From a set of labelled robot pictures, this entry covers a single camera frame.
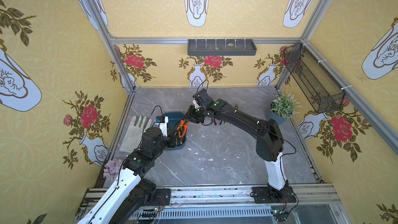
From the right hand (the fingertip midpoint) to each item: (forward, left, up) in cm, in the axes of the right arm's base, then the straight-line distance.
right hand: (182, 121), depth 83 cm
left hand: (-7, +1, +2) cm, 7 cm away
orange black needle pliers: (+5, +3, -16) cm, 17 cm away
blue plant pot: (+8, -56, -8) cm, 57 cm away
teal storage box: (+13, +9, -18) cm, 24 cm away
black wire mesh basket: (+16, -77, +7) cm, 78 cm away
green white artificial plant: (+14, -58, -1) cm, 60 cm away
